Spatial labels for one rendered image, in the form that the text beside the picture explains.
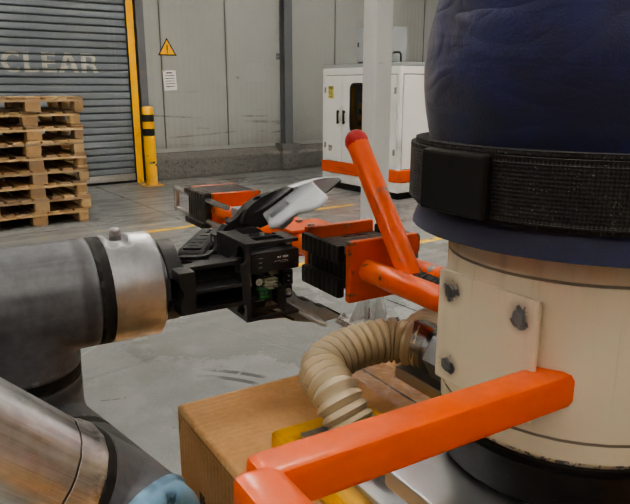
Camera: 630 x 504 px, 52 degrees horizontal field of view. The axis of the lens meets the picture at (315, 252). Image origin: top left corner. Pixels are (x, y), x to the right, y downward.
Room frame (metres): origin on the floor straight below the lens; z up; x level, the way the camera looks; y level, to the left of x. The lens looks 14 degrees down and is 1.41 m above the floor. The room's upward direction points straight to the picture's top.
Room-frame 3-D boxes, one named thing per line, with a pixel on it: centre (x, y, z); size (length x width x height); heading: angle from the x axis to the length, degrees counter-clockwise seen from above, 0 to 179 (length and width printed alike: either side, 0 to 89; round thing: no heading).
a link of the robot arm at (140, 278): (0.53, 0.16, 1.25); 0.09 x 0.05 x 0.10; 31
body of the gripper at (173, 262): (0.56, 0.08, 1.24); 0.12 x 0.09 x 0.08; 121
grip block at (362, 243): (0.62, -0.05, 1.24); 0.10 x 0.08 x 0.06; 121
